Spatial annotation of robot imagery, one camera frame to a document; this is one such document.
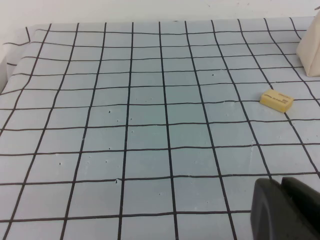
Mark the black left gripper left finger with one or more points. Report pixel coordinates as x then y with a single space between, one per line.
267 212

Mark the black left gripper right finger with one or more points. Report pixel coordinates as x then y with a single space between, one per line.
303 197

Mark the yellow rectangular eraser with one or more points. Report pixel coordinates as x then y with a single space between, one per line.
276 100

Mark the cream fabric pencil case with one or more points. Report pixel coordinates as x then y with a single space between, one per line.
311 47

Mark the grey black-grid tablecloth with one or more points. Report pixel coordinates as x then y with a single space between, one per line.
150 112

